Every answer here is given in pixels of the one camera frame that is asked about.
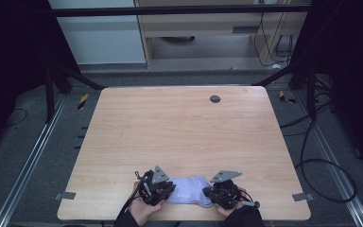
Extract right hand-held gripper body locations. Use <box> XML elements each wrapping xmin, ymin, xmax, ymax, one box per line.
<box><xmin>209</xmin><ymin>169</ymin><xmax>244</xmax><ymax>210</ymax></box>

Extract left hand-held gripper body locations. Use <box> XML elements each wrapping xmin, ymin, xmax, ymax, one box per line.
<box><xmin>137</xmin><ymin>166</ymin><xmax>175</xmax><ymax>207</ymax></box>

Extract white cloth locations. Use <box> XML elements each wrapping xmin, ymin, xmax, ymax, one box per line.
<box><xmin>164</xmin><ymin>175</ymin><xmax>216</xmax><ymax>208</ymax></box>

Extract person's right hand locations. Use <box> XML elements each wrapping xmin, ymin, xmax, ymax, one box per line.
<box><xmin>216</xmin><ymin>186</ymin><xmax>250</xmax><ymax>219</ymax></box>

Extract person's left hand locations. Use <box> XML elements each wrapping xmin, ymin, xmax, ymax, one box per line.
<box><xmin>128</xmin><ymin>181</ymin><xmax>164</xmax><ymax>227</ymax></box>

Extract grey tape piece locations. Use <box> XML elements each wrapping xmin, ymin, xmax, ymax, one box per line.
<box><xmin>54</xmin><ymin>191</ymin><xmax>77</xmax><ymax>201</ymax></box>
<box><xmin>291</xmin><ymin>192</ymin><xmax>315</xmax><ymax>202</ymax></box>

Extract yellow black floor tape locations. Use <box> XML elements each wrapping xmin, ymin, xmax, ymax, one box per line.
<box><xmin>278</xmin><ymin>90</ymin><xmax>298</xmax><ymax>105</ymax></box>

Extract black metal stand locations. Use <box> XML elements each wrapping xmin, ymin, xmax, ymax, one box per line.
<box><xmin>43</xmin><ymin>61</ymin><xmax>108</xmax><ymax>125</ymax></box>
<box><xmin>252</xmin><ymin>60</ymin><xmax>319</xmax><ymax>120</ymax></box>

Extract white cabinet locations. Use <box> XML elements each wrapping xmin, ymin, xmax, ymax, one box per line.
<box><xmin>47</xmin><ymin>0</ymin><xmax>147</xmax><ymax>66</ymax></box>

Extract wooden shelf unit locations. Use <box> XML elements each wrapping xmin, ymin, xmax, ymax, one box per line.
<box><xmin>133</xmin><ymin>0</ymin><xmax>314</xmax><ymax>70</ymax></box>

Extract black horizontal bar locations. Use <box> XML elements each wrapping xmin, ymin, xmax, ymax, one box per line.
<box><xmin>51</xmin><ymin>4</ymin><xmax>314</xmax><ymax>18</ymax></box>

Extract black curtain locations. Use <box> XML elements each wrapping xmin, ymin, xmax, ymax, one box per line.
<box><xmin>0</xmin><ymin>0</ymin><xmax>78</xmax><ymax>155</ymax></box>
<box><xmin>291</xmin><ymin>0</ymin><xmax>363</xmax><ymax>178</ymax></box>

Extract right hand-held gripper cable plug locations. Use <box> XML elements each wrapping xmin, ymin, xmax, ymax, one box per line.
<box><xmin>241</xmin><ymin>200</ymin><xmax>261</xmax><ymax>210</ymax></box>

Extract left hand-held gripper cable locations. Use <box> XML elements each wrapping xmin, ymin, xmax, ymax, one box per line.
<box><xmin>121</xmin><ymin>170</ymin><xmax>146</xmax><ymax>214</ymax></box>

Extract looped black floor cable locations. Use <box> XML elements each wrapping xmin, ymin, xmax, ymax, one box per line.
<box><xmin>279</xmin><ymin>91</ymin><xmax>358</xmax><ymax>204</ymax></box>

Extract metal floor rail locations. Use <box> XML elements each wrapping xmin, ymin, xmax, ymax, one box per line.
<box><xmin>294</xmin><ymin>90</ymin><xmax>363</xmax><ymax>227</ymax></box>
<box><xmin>0</xmin><ymin>94</ymin><xmax>69</xmax><ymax>227</ymax></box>

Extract yellow-handled tool on floor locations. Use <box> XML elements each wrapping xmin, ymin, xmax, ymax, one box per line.
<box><xmin>77</xmin><ymin>93</ymin><xmax>90</xmax><ymax>111</ymax></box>

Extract thin black floor cable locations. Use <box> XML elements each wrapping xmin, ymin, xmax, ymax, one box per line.
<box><xmin>3</xmin><ymin>107</ymin><xmax>29</xmax><ymax>129</ymax></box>

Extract hanging black cables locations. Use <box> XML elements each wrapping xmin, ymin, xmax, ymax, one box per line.
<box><xmin>252</xmin><ymin>11</ymin><xmax>295</xmax><ymax>69</ymax></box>

